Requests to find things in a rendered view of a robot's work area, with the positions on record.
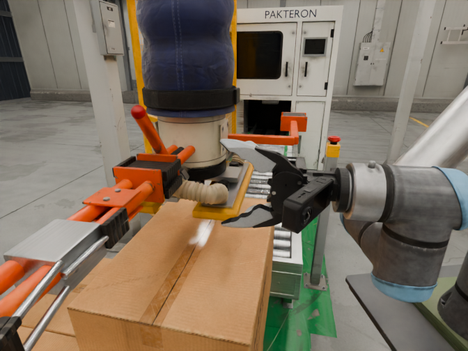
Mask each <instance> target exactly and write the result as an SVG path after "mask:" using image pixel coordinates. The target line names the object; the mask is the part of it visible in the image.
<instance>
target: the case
mask: <svg viewBox="0 0 468 351"><path fill-rule="evenodd" d="M197 203H198V202H196V201H193V200H191V201H189V200H185V199H180V200H179V201H178V202H177V203H175V202H166V203H165V205H164V206H163V207H162V208H161V209H160V210H159V211H158V212H157V213H156V214H155V215H154V216H153V217H152V218H151V219H150V220H149V222H148V223H147V224H146V225H145V226H144V227H143V228H142V229H141V230H140V231H139V232H138V233H137V234H136V235H135V236H134V237H133V238H132V239H131V240H130V241H129V242H128V243H127V244H126V245H125V246H124V247H123V248H122V249H121V250H120V251H119V252H118V254H117V255H116V256H115V257H114V258H113V259H112V260H111V261H110V262H109V263H108V264H107V265H106V266H105V267H104V268H103V269H102V271H101V272H100V273H99V274H98V275H97V276H96V277H95V278H94V279H93V280H92V281H91V282H90V283H89V284H88V285H87V286H86V287H85V288H84V289H83V290H82V291H81V292H80V293H79V294H78V295H77V296H76V297H75V298H74V299H73V300H72V301H71V303H70V304H69V305H68V306H67V310H68V314H69V316H70V321H71V323H72V328H73V330H74V333H75V337H76V339H77V344H78V346H79V351H262V349H263V339H264V333H265V323H266V317H267V308H268V302H269V296H270V286H271V279H272V257H273V246H274V226H268V227H262V228H231V227H226V226H222V225H221V222H223V221H220V220H213V219H199V218H193V216H192V211H193V209H194V208H195V206H196V204H197Z"/></svg>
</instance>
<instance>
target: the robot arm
mask: <svg viewBox="0 0 468 351"><path fill-rule="evenodd" d="M220 144H221V145H222V146H223V147H224V148H225V149H227V151H230V152H232V153H235V154H237V155H238V156H239V157H240V158H241V159H244V160H247V161H249V162H250V163H251V164H252V165H253V167H254V168H255V170H257V171H258V172H259V173H264V172H267V171H271V170H272V178H268V180H267V183H268V185H269V186H270V195H268V196H267V200H266V201H267V202H271V203H266V204H264V205H263V204H258V205H253V206H251V207H249V208H248V209H247V210H246V211H245V212H244V213H242V214H240V215H239V216H238V217H232V218H229V219H227V220H225V221H223V222H221V225H222V226H226V227H231V228H262V227H268V226H275V225H277V224H280V223H281V222H282V224H281V227H282V228H285V229H287V230H289V231H292V232H294V233H296V234H299V233H300V232H301V231H302V230H303V229H304V228H305V227H306V226H307V225H308V224H310V223H311V222H312V221H313V220H314V219H315V218H316V217H317V216H318V215H319V214H320V213H321V212H322V211H323V210H324V209H325V208H326V207H327V206H328V205H329V204H330V201H331V202H332V207H333V211H334V212H340V220H341V223H342V224H343V227H344V229H345V230H346V232H347V233H348V234H349V235H351V236H352V238H353V239H354V240H355V242H356V243H357V244H358V245H359V247H360V248H361V250H362V251H363V253H364V254H365V255H366V257H367V258H368V259H369V261H370V262H371V263H372V264H373V271H372V272H371V273H370V274H371V279H372V282H373V284H374V286H375V287H376V288H377V289H378V290H379V291H380V292H382V293H384V294H385V295H387V296H389V297H391V298H393V299H397V300H399V301H402V302H409V303H412V302H414V303H417V302H418V303H419V302H424V301H426V300H428V299H429V298H430V297H431V295H432V293H433V290H434V288H435V287H436V286H437V278H438V276H439V271H440V269H441V266H442V262H443V259H444V255H445V253H446V248H447V246H448V243H449V239H450V236H451V231H452V230H456V231H461V230H463V229H466V228H468V175H466V174H465V173H463V172H462V171H459V170H457V169H456V168H457V167H458V166H459V165H460V164H461V163H462V162H463V161H464V160H465V159H466V158H467V157H468V86H467V87H466V88H465V89H464V90H463V91H462V92H461V93H460V94H459V95H458V96H457V98H456V99H454V101H452V103H450V105H449V106H447V108H446V109H445V110H444V111H443V112H442V113H441V114H440V115H439V116H438V117H437V118H436V119H435V120H434V121H433V122H432V124H431V125H430V126H429V127H428V128H427V129H426V130H425V131H424V132H423V133H422V134H421V135H420V137H419V138H418V139H417V140H416V141H415V142H414V143H413V144H412V145H411V146H410V147H409V148H408V149H407V150H406V151H405V152H404V153H403V154H402V155H401V156H400V157H399V158H398V159H397V160H396V161H395V162H394V163H393V165H389V164H376V163H375V161H370V162H369V163H368V164H363V163H349V164H348V165H347V166H346V167H345V168H336V169H333V168H330V171H319V170H308V169H307V168H306V162H305V159H304V157H287V156H285V155H282V154H281V153H278V152H276V151H273V150H265V149H261V148H259V147H258V145H257V144H255V143H254V142H253V141H245V142H244V141H239V140H236V139H221V140H220ZM288 159H296V160H288ZM437 310H438V313H439V315H440V316H441V318H442V320H443V321H444V322H445V323H446V324H447V325H448V326H449V327H450V328H451V329H452V330H453V331H454V332H455V333H457V334H458V335H460V336H461V337H463V338H464V339H465V340H467V341H468V250H467V253H466V256H465V259H464V261H463V263H462V267H461V268H460V272H459V275H458V277H457V280H456V282H455V285H454V286H452V287H451V288H450V289H449V290H447V291H446V292H445V293H444V294H443V295H442V296H441V297H440V298H439V301H438V304H437Z"/></svg>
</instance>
